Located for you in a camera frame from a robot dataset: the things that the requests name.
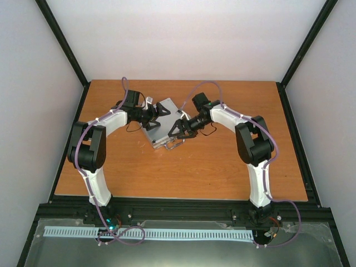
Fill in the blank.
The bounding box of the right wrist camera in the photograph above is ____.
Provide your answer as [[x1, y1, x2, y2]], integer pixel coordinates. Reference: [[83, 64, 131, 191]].
[[192, 92, 211, 112]]

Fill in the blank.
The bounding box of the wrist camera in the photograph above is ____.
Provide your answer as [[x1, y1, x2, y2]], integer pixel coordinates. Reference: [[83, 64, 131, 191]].
[[192, 92, 211, 112], [140, 97, 153, 110]]

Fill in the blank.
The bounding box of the aluminium poker case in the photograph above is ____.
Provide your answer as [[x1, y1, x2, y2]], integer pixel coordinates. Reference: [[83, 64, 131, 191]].
[[142, 98, 185, 150]]

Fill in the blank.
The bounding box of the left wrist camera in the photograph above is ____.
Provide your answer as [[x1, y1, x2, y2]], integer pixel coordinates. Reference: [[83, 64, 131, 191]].
[[140, 97, 153, 110]]

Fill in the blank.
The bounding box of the black aluminium frame rail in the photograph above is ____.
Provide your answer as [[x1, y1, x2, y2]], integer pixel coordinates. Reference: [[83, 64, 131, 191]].
[[35, 196, 336, 229]]

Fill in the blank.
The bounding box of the light blue cable duct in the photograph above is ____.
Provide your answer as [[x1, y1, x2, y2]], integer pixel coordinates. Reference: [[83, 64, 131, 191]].
[[43, 226, 253, 243]]

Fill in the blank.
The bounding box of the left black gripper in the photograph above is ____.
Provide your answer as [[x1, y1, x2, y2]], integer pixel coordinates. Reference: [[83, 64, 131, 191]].
[[134, 103, 171, 132]]

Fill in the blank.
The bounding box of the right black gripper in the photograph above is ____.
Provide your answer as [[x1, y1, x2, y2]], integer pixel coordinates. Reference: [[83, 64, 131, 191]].
[[169, 115, 211, 140]]

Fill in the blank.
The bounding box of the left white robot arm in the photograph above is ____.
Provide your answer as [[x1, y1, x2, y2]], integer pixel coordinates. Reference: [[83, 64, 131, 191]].
[[67, 101, 171, 224]]

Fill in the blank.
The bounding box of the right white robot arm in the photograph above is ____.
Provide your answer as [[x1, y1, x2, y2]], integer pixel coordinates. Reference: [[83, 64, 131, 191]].
[[168, 100, 275, 225]]

